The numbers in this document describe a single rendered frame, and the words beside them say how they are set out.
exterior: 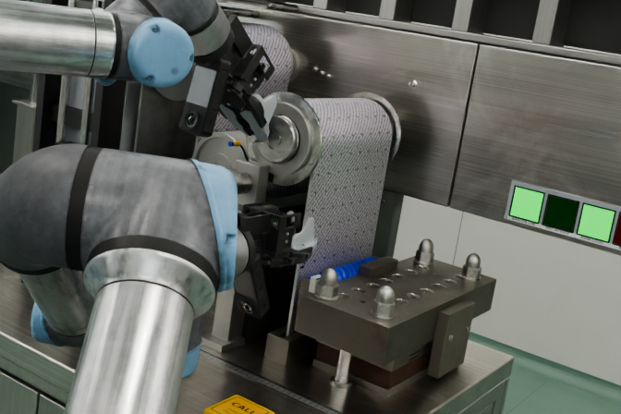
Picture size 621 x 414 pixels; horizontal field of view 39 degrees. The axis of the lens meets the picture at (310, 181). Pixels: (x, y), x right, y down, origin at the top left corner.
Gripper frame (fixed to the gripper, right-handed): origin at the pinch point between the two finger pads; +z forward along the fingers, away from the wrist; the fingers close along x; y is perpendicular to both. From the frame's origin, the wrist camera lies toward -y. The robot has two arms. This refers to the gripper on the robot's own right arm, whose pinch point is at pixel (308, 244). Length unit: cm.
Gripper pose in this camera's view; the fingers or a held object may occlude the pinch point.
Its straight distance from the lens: 139.5
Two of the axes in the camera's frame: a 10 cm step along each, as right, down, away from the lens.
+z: 5.6, -0.8, 8.2
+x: -8.1, -2.4, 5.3
